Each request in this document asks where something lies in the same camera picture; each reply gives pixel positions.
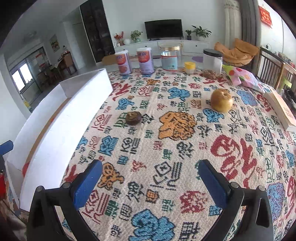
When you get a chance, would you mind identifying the left red white can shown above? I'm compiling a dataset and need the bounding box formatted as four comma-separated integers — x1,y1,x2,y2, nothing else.
114,50,132,75

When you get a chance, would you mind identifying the patterned woven tablecloth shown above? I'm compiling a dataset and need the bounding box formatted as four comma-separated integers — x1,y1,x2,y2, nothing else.
63,68,295,240

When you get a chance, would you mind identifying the black television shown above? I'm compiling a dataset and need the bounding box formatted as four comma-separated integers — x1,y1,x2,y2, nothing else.
144,19,183,39

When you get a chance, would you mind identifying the red white can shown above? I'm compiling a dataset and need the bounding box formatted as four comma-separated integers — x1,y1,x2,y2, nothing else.
114,50,132,75
137,47,154,74

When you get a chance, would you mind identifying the green potted plant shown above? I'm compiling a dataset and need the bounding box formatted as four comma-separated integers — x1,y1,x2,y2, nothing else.
192,25,212,41

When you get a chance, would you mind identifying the white tv cabinet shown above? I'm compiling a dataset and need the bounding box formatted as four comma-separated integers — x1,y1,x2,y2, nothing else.
114,39,217,61

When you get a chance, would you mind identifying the small yellow lid jar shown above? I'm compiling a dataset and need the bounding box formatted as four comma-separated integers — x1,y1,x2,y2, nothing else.
184,61,196,74

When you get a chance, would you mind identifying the wooden chair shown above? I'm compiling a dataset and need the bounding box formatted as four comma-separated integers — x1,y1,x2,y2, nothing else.
256,47,295,93

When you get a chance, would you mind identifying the glass jar gold lid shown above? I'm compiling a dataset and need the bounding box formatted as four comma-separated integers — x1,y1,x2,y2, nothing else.
159,44,182,72

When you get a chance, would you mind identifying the far dark mangosteen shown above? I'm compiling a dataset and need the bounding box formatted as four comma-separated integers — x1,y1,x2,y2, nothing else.
125,111,142,126

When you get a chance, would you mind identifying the clear jar black lid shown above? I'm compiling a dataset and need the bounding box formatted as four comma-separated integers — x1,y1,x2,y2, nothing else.
203,49,223,75

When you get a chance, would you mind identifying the pile of walnuts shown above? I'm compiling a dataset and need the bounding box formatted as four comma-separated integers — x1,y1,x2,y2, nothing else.
200,70,221,80

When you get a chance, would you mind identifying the orange cover book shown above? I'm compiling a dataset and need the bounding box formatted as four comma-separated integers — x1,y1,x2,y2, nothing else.
264,89,296,132

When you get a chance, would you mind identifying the right red white can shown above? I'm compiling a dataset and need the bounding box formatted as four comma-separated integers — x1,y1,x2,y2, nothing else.
137,47,154,74

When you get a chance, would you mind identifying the orange cushion chair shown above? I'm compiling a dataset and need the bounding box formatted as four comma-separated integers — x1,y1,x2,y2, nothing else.
214,38,259,67

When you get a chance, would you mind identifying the yellow brown pear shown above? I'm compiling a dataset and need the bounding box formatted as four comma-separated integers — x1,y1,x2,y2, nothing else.
210,88,234,113

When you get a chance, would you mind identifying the white cardboard box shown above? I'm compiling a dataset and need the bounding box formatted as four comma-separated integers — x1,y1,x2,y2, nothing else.
5,69,113,211

